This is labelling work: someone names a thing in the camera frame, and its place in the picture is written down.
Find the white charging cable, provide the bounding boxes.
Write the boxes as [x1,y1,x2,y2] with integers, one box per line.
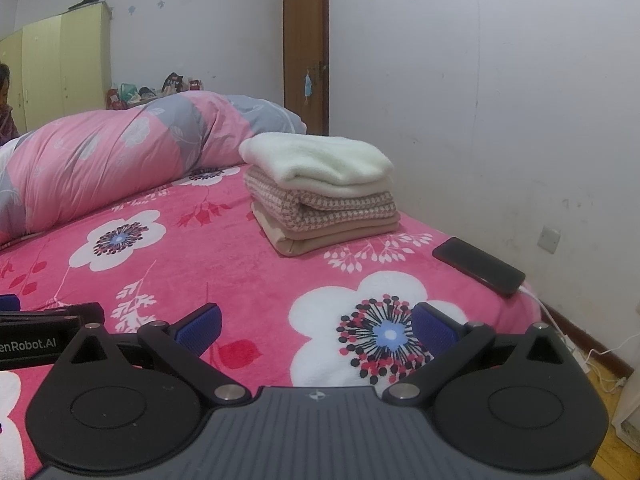
[520,285,640,394]

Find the cluttered shelf items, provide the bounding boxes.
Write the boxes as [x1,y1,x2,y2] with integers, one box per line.
[105,72,206,110]

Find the pink floral bed blanket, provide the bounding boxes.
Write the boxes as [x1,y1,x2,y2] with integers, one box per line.
[0,162,544,480]

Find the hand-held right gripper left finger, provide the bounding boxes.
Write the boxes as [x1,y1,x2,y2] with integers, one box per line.
[66,302,246,403]

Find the black smartphone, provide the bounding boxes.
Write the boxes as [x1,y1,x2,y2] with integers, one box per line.
[432,237,527,298]

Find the brown wooden door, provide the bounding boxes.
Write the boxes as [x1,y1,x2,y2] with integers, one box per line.
[282,0,331,137]

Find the white box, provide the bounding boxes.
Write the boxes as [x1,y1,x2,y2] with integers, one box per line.
[612,385,640,447]

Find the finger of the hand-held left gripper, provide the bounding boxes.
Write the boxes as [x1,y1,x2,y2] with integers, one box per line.
[0,294,71,322]

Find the pink and grey floral quilt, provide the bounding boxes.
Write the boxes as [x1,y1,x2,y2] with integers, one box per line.
[0,91,307,247]

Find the beige folded garment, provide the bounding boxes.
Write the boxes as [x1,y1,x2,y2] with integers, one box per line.
[250,202,402,257]

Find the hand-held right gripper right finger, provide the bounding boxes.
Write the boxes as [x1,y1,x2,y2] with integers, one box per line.
[384,302,569,405]

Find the pink checked folded garment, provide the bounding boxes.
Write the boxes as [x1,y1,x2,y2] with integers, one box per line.
[244,167,399,233]

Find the yellow-green wardrobe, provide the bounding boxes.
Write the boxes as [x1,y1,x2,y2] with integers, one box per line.
[0,1,113,133]

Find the white wall socket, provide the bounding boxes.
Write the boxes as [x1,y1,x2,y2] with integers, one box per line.
[537,225,562,254]

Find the white fluffy towel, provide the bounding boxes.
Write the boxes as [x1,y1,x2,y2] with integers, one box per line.
[239,131,395,198]

